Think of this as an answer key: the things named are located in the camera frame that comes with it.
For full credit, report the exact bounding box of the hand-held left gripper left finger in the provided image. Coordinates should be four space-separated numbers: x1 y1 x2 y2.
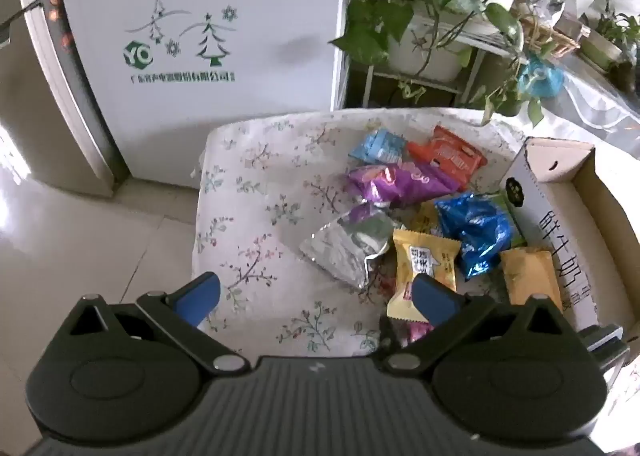
65 272 251 378

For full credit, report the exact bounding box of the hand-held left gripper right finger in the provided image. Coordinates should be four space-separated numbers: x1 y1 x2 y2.
378 273 576 378

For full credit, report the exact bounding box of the pink snack packet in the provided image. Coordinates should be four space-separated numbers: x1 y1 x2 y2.
400 321 436 344

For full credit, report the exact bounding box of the yellow snack packet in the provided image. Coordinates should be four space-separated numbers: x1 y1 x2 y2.
411 201 446 238
386 229 462 324

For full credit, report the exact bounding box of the dark blue snack bag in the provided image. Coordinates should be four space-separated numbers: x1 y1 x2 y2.
435 192 516 282

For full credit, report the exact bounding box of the orange-yellow snack packet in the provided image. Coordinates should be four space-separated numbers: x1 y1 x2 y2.
500 246 565 307

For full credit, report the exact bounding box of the silver foil snack bag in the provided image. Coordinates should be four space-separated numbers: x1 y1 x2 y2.
299 203 401 293

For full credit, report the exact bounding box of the green snack packet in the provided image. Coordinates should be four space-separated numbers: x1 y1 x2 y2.
492 191 526 249

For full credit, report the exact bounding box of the purple snack bag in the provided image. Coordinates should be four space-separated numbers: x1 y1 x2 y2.
347 161 458 209

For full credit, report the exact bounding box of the orange-red snack packet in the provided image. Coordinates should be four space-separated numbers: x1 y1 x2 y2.
406 125 488 189

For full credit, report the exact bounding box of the light blue snack packet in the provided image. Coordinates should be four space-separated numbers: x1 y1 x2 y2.
348 128 407 168

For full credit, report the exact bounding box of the cardboard box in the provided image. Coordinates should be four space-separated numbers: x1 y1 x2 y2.
499 137 640 337

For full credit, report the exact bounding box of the floral tablecloth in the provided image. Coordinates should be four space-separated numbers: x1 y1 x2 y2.
192 107 531 357

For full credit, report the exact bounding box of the white metal plant stand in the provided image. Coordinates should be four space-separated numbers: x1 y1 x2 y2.
362 11 526 109

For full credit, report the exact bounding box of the blue round plastic object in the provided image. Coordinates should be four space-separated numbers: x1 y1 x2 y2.
517 56 566 99

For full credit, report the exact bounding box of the white rectangular planter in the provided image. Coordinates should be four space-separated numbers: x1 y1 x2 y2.
387 11 476 82

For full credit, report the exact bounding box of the clear plastic table cover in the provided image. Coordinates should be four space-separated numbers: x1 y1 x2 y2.
545 51 640 162

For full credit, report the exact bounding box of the wicker basket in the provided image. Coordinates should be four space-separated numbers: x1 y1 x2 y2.
520 11 581 54

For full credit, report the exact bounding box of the green plant pot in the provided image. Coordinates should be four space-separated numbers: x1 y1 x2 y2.
582 28 623 69

